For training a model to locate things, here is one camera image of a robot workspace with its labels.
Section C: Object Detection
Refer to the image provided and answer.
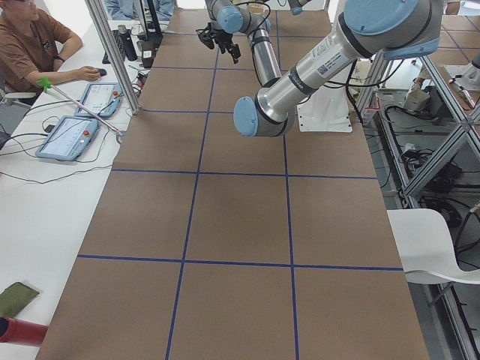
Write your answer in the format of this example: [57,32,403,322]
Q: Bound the lower blue teach pendant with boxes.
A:
[35,116,98,161]

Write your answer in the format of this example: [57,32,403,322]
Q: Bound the red cylinder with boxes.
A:
[1,317,49,347]

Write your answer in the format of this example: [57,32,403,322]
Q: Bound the aluminium frame post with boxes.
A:
[85,0,140,115]

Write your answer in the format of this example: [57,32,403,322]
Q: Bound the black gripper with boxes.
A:
[196,22,241,63]

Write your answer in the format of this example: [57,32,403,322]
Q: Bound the upper blue teach pendant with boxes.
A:
[79,82,123,118]

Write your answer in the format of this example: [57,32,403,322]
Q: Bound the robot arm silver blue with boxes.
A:
[287,0,311,16]
[198,1,443,137]

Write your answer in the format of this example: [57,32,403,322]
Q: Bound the white plastic chair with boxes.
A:
[387,208,479,285]

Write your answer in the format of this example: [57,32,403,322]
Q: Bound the black keyboard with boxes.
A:
[101,29,125,65]

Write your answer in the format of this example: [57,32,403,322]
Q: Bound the blue teach pendant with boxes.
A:
[79,82,123,118]
[35,116,98,161]

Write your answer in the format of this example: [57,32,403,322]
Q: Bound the black water bottle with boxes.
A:
[118,25,138,62]

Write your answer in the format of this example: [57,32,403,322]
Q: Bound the white lidded bin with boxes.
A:
[246,0,269,14]

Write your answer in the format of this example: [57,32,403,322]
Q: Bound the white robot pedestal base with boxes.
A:
[297,65,353,133]

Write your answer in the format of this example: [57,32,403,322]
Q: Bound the green cloth pouch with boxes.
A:
[1,282,40,318]

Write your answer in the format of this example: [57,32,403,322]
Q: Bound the person in brown shirt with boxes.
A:
[1,1,101,95]

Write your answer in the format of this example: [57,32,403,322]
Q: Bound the metal rod with green clip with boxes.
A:
[36,76,125,144]

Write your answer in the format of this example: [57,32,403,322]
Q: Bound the black monitor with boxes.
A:
[137,0,163,47]

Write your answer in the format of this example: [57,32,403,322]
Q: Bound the aluminium frame rack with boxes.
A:
[360,46,479,359]

